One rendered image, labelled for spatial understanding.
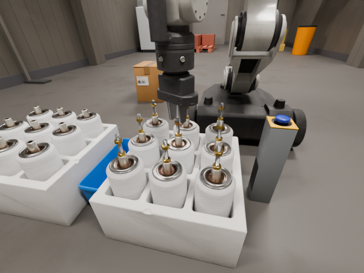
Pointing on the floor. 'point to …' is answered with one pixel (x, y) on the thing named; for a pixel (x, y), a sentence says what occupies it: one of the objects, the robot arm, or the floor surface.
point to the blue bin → (100, 171)
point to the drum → (303, 39)
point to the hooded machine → (143, 26)
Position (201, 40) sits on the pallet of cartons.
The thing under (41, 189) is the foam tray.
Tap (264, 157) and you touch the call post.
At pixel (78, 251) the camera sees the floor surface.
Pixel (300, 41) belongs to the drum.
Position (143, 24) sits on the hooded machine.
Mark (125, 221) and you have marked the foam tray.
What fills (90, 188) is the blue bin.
